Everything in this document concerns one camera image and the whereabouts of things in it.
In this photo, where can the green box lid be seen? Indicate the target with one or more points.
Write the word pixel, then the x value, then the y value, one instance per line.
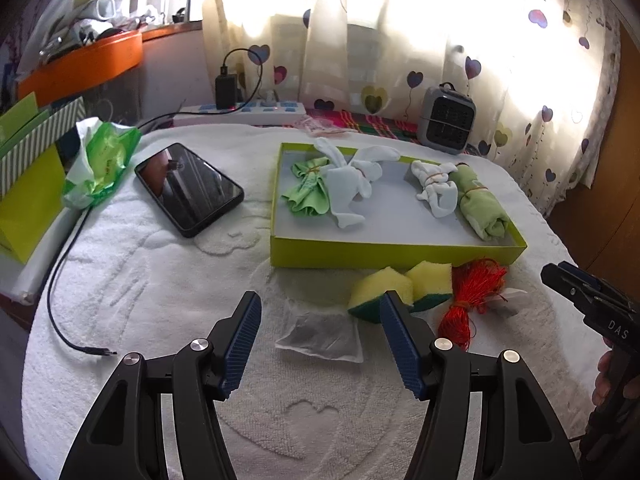
pixel 17 120

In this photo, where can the white tea sachet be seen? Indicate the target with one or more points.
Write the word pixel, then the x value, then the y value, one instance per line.
pixel 320 337

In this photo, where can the person's right hand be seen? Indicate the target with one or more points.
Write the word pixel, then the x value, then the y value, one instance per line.
pixel 602 375

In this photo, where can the white flat box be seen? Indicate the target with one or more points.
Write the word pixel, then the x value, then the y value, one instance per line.
pixel 45 265

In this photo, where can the black charger adapter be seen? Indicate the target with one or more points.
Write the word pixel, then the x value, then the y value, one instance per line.
pixel 226 91

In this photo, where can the large white cloth bundle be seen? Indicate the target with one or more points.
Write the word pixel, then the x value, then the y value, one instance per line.
pixel 350 185

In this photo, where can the white power strip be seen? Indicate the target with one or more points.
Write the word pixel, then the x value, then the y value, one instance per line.
pixel 250 112

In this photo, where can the green towel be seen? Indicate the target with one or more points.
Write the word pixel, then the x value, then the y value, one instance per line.
pixel 482 205

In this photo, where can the yellow green sponge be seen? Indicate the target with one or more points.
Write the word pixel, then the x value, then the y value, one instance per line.
pixel 367 295
pixel 430 285

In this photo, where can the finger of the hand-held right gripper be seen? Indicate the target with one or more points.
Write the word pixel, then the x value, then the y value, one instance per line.
pixel 562 285
pixel 582 272

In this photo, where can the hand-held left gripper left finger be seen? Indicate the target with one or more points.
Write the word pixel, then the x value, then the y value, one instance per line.
pixel 240 345

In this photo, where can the orange curved shelf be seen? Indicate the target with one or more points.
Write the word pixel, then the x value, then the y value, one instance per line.
pixel 85 67

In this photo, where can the green wipes packet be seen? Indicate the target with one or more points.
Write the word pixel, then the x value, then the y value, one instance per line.
pixel 102 160

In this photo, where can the pink printed packet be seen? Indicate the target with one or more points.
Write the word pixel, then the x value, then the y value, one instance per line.
pixel 320 126

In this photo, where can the plaid cloth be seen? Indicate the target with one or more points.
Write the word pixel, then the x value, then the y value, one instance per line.
pixel 380 125

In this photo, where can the small grey heater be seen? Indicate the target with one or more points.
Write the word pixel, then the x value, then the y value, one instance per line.
pixel 447 120

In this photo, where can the black smartphone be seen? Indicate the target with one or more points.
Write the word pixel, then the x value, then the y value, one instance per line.
pixel 187 187

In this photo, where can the orange window sill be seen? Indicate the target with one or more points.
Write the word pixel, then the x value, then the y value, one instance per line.
pixel 172 31

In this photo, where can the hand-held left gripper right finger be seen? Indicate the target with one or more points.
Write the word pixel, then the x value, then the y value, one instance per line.
pixel 400 345

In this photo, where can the yellow-green shallow box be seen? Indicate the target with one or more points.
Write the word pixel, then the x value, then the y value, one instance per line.
pixel 380 255

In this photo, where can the heart print curtain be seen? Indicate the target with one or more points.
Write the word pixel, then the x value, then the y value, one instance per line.
pixel 390 25

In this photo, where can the striped gift box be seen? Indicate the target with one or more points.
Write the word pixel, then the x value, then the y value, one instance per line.
pixel 30 160

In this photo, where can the yellow-green carton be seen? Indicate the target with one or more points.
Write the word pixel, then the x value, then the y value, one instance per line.
pixel 30 205

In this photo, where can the green cloth bundle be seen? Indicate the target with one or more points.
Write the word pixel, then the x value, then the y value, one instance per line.
pixel 305 190

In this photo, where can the pile of packets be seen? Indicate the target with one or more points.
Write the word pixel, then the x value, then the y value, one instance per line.
pixel 80 15

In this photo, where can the small white cloth bundle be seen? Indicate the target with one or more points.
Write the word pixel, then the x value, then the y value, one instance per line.
pixel 437 190

